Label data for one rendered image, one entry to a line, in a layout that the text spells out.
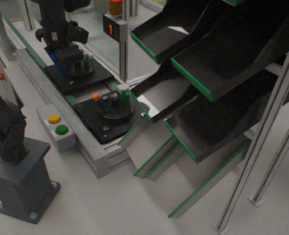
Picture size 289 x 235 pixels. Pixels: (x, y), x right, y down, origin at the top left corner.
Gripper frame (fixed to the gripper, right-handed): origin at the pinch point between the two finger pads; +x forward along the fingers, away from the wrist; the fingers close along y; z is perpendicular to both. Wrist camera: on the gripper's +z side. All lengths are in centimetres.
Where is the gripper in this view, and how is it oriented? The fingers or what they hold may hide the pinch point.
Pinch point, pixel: (60, 62)
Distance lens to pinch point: 78.5
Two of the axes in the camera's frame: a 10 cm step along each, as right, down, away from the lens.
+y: -5.7, -5.4, 6.2
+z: 8.2, -3.4, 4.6
